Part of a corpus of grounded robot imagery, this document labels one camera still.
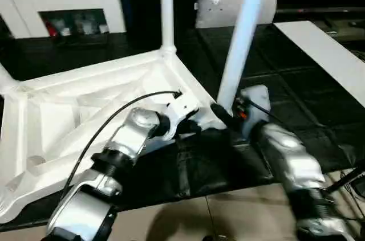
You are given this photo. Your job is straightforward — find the white plastic table leg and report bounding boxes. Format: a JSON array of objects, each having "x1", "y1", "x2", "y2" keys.
[
  {"x1": 0, "y1": 62, "x2": 21, "y2": 97},
  {"x1": 217, "y1": 0, "x2": 273, "y2": 114},
  {"x1": 159, "y1": 0, "x2": 177, "y2": 55}
]

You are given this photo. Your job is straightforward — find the white plastic table top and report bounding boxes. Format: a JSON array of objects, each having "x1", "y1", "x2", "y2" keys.
[{"x1": 0, "y1": 47, "x2": 229, "y2": 224}]

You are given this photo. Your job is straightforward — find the black work mat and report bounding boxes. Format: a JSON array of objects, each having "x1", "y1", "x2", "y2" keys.
[{"x1": 0, "y1": 23, "x2": 365, "y2": 231}]

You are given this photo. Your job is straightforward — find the white flat sheet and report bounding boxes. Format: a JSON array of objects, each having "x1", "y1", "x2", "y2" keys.
[{"x1": 274, "y1": 21, "x2": 365, "y2": 108}]

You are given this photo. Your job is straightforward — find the grey cushion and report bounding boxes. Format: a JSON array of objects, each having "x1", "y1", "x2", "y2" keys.
[{"x1": 195, "y1": 0, "x2": 279, "y2": 28}]

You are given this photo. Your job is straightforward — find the black stand leg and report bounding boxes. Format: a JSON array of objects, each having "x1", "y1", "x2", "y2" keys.
[{"x1": 326, "y1": 165, "x2": 365, "y2": 194}]

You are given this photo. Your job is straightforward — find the grey floor device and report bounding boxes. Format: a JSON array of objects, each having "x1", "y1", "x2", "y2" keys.
[{"x1": 350, "y1": 176, "x2": 365, "y2": 199}]

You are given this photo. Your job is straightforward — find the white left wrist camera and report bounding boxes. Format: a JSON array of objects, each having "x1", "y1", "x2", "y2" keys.
[{"x1": 162, "y1": 92, "x2": 200, "y2": 138}]

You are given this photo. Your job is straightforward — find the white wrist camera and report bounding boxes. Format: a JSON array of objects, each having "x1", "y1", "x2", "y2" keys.
[
  {"x1": 162, "y1": 92, "x2": 200, "y2": 138},
  {"x1": 240, "y1": 85, "x2": 271, "y2": 117}
]

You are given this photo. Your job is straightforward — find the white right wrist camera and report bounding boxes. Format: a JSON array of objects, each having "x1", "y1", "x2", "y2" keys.
[{"x1": 240, "y1": 85, "x2": 271, "y2": 117}]

